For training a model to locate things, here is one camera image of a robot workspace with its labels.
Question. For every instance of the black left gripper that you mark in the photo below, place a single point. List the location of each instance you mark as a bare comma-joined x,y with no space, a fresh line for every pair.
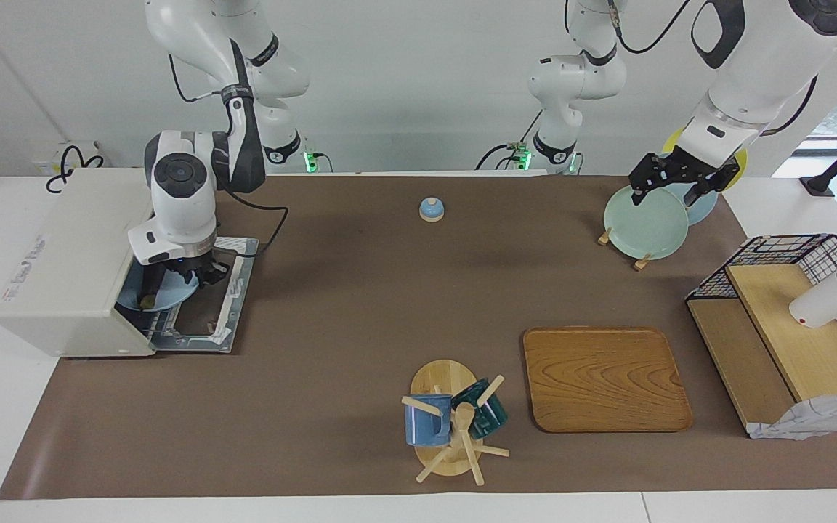
698,163

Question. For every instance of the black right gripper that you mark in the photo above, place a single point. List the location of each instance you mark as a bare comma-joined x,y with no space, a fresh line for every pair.
193,263

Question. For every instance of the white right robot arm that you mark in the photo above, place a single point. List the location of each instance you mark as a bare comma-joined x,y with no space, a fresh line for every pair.
182,203

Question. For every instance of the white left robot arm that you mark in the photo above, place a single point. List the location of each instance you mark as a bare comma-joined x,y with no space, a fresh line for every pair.
760,65

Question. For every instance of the white toaster oven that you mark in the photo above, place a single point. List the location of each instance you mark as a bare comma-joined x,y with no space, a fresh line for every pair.
62,254

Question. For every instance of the yellow plate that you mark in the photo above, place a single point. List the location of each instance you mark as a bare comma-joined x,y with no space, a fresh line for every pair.
676,142

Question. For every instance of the light blue racked plate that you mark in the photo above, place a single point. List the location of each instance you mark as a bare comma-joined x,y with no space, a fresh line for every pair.
702,211

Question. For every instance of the pale green plate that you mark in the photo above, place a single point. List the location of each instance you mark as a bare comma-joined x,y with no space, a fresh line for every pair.
644,225

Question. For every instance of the wooden plate rack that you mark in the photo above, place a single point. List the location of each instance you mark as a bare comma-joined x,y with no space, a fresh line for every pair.
642,263

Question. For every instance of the brown table mat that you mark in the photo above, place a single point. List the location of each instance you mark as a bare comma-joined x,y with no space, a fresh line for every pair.
353,327

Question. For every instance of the white power strip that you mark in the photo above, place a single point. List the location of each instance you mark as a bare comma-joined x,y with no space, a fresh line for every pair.
91,154

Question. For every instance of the white cup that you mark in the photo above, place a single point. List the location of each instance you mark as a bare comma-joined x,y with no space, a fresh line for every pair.
822,301

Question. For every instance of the wooden shelf box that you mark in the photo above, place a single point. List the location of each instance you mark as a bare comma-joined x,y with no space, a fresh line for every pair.
803,341

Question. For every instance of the wooden serving tray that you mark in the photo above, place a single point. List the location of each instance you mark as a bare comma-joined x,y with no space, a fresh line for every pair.
607,378

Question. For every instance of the wooden mug tree stand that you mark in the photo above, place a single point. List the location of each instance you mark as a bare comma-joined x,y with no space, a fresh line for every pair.
440,378

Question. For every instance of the blue mug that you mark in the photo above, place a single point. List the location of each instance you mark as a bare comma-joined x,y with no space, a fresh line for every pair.
422,428

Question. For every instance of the white checked cloth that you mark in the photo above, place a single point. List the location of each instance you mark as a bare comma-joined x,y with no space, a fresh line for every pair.
811,421

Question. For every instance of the dark green mug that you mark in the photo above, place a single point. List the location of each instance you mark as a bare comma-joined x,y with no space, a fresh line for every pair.
490,418

